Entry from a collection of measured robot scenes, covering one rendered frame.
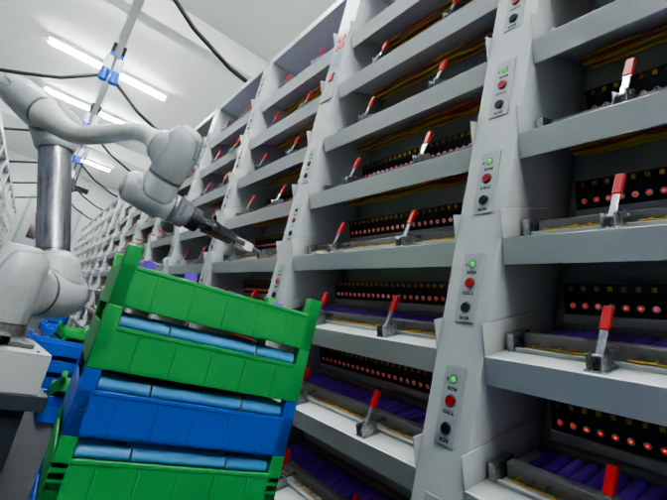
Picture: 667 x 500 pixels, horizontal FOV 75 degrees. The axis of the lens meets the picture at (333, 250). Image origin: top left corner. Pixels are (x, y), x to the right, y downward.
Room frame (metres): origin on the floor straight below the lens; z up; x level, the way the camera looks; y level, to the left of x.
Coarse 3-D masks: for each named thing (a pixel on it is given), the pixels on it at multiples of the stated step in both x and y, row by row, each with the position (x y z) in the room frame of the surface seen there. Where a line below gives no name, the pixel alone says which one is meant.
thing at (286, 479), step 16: (304, 432) 1.33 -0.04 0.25; (288, 448) 1.29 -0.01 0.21; (304, 448) 1.27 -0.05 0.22; (320, 448) 1.25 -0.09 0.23; (288, 464) 1.19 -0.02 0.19; (304, 464) 1.20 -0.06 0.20; (320, 464) 1.18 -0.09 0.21; (336, 464) 1.16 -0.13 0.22; (352, 464) 1.14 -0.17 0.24; (288, 480) 1.15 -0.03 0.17; (304, 480) 1.12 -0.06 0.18; (320, 480) 1.11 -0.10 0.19; (336, 480) 1.10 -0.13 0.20; (352, 480) 1.09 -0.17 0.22; (368, 480) 1.07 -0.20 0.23; (384, 480) 1.05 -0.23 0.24; (288, 496) 1.09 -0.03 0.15; (304, 496) 1.08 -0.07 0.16; (320, 496) 1.07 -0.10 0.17; (336, 496) 1.02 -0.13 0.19; (352, 496) 1.03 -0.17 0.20; (368, 496) 1.02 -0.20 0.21; (384, 496) 1.02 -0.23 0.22; (400, 496) 0.99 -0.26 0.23
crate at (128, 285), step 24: (120, 264) 0.57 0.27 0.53; (120, 288) 0.57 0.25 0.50; (144, 288) 0.58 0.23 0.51; (168, 288) 0.59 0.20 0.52; (192, 288) 0.61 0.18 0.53; (216, 288) 0.62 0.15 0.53; (168, 312) 0.60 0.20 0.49; (192, 312) 0.61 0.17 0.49; (216, 312) 0.63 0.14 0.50; (240, 312) 0.65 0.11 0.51; (264, 312) 0.66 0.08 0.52; (288, 312) 0.68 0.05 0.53; (312, 312) 0.70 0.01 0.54; (264, 336) 0.67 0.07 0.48; (288, 336) 0.69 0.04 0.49; (312, 336) 0.71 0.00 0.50
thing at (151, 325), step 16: (128, 320) 0.58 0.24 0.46; (144, 320) 0.60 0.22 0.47; (160, 320) 0.75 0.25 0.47; (176, 336) 0.62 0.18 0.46; (192, 336) 0.62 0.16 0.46; (208, 336) 0.64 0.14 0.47; (224, 336) 0.73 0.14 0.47; (256, 352) 0.67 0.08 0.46; (272, 352) 0.68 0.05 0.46; (288, 352) 0.70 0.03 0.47
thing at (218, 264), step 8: (272, 248) 1.78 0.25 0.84; (216, 256) 1.86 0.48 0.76; (224, 256) 1.86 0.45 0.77; (216, 264) 1.81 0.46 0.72; (224, 264) 1.74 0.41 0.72; (232, 264) 1.67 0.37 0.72; (240, 264) 1.60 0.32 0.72; (248, 264) 1.54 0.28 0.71; (256, 264) 1.49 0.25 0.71; (264, 264) 1.44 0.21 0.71; (272, 264) 1.39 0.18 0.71; (216, 272) 1.82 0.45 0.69; (224, 272) 1.75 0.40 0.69; (232, 272) 1.68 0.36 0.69
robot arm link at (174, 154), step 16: (32, 112) 1.26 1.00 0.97; (48, 112) 1.26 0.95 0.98; (64, 112) 1.29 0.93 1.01; (48, 128) 1.28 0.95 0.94; (64, 128) 1.26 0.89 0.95; (80, 128) 1.25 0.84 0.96; (96, 128) 1.24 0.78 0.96; (112, 128) 1.23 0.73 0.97; (128, 128) 1.21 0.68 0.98; (144, 128) 1.21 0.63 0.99; (176, 128) 1.16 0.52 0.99; (192, 128) 1.20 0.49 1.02; (80, 144) 1.29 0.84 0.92; (96, 144) 1.28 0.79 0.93; (144, 144) 1.22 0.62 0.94; (160, 144) 1.17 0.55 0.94; (176, 144) 1.16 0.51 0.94; (192, 144) 1.17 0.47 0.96; (160, 160) 1.18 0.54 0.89; (176, 160) 1.18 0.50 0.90; (192, 160) 1.20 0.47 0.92; (160, 176) 1.20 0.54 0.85; (176, 176) 1.21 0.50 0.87
